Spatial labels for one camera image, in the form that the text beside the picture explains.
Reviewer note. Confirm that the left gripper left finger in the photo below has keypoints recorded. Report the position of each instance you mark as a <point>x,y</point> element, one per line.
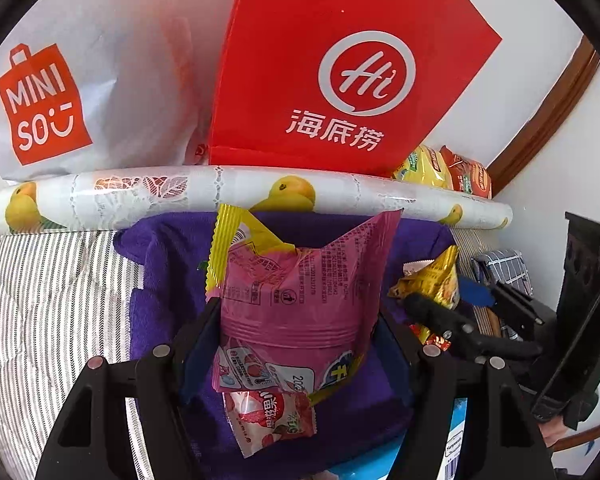
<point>90,438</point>

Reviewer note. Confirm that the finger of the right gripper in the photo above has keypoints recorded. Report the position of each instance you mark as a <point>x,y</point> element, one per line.
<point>514,307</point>
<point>466,341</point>

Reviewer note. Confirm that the yellow snack packet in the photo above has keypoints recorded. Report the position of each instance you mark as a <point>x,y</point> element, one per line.
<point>435,279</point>

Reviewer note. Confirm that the pink white candy packet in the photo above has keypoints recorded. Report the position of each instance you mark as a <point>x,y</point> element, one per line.
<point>261,418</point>

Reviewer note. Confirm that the big pink snack bag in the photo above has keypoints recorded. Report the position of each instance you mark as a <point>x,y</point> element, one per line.
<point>294,319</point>

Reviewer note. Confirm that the red snack packet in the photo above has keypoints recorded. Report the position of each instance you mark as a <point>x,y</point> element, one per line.
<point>426,336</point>

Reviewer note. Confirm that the person's right hand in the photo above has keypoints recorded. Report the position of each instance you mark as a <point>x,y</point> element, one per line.
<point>553,431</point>

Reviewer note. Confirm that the grey checked folded cloth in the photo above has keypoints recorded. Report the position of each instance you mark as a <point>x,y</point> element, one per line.
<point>502,265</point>

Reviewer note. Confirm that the blue tissue box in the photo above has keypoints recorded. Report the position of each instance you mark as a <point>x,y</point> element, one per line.
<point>376,464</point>

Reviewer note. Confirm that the purple towel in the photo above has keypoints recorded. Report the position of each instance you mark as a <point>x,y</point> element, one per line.
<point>362,415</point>

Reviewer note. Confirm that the orange chips bag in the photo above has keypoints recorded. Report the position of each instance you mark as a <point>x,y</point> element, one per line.
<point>468,176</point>

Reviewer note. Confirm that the striped quilted mattress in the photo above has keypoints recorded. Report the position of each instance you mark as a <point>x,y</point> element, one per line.
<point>64,297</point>

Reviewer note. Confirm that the yellow chips bag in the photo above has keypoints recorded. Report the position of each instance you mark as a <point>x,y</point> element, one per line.
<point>424,166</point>

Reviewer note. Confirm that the rolled lemon print paper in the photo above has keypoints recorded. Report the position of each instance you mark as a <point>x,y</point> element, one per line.
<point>116,199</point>

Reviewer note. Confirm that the red paper shopping bag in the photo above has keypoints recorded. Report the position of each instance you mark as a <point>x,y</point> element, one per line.
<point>343,85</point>

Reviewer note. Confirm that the white Miniso plastic bag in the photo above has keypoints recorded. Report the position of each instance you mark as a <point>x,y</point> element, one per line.
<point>106,84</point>

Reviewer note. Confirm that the brown door frame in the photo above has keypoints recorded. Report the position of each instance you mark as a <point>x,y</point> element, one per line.
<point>551,114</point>

